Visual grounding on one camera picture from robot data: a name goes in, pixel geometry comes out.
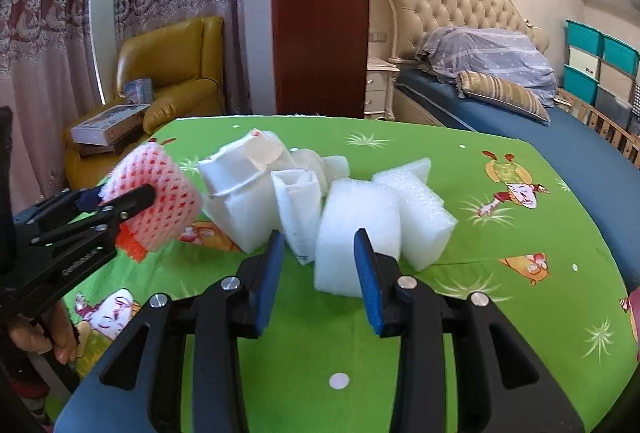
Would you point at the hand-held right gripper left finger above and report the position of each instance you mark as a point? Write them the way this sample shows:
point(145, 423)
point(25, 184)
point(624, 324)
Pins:
point(267, 283)

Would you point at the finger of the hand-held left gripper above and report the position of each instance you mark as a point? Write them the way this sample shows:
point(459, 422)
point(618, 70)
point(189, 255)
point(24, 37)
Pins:
point(132, 203)
point(55, 210)

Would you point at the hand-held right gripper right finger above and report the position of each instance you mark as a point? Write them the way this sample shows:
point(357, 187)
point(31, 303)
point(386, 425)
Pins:
point(370, 283)

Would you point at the pink foam fruit net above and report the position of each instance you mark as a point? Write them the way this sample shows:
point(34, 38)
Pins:
point(165, 198)

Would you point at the white foam sheet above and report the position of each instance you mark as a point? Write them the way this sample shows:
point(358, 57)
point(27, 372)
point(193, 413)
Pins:
point(425, 223)
point(340, 233)

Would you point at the person's left hand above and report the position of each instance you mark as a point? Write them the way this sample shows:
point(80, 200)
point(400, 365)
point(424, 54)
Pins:
point(30, 338)

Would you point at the orange foam fruit net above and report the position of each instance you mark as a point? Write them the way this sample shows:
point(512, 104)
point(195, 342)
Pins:
point(132, 247)

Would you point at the flat brown box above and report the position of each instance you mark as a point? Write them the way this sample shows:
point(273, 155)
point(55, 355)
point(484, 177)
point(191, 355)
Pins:
point(107, 148)

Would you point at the flat white cardboard box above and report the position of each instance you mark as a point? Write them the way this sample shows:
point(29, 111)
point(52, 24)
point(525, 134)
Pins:
point(107, 123)

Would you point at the crumpled white paper carton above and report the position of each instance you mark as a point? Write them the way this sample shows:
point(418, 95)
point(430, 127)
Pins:
point(235, 203)

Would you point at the green printed tablecloth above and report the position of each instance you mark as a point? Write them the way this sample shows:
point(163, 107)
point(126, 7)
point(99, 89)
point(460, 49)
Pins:
point(450, 338)

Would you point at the small blue white box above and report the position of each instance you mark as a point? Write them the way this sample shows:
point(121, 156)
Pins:
point(138, 89)

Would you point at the crumpled white foam wrap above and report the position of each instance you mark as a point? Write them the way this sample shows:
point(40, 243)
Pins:
point(330, 165)

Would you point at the yellow leather armchair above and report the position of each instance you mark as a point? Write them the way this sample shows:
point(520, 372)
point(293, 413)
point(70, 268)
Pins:
point(170, 63)

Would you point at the cream nightstand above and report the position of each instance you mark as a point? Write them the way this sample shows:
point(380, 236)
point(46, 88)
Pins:
point(381, 88)

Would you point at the blue bed mattress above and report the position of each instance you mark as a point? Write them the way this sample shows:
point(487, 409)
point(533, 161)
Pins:
point(565, 163)

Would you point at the striped bolster pillow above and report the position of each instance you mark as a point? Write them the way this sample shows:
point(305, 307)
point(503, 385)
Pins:
point(505, 95)

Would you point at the blue-grey striped duvet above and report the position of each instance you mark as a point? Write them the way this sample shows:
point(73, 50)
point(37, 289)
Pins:
point(490, 58)

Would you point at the teal storage box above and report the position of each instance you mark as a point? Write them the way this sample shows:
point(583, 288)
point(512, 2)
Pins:
point(621, 55)
point(584, 37)
point(580, 85)

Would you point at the beige tufted headboard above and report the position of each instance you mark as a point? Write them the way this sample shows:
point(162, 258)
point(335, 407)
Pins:
point(450, 3)

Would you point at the grey clear storage box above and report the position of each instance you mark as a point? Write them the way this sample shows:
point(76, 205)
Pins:
point(611, 107)

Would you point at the white storage box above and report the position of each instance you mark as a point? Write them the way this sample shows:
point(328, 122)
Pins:
point(585, 62)

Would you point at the houndstooth bag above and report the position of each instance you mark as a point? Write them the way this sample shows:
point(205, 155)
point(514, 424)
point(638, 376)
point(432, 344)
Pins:
point(636, 108)

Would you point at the beige storage box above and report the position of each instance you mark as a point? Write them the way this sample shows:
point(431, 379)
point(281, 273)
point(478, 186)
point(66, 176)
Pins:
point(616, 80)

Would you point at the wall switch panel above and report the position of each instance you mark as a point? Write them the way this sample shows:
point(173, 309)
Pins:
point(378, 36)

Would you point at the red-brown wooden wall panel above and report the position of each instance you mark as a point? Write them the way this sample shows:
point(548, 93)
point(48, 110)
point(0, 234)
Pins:
point(320, 13)

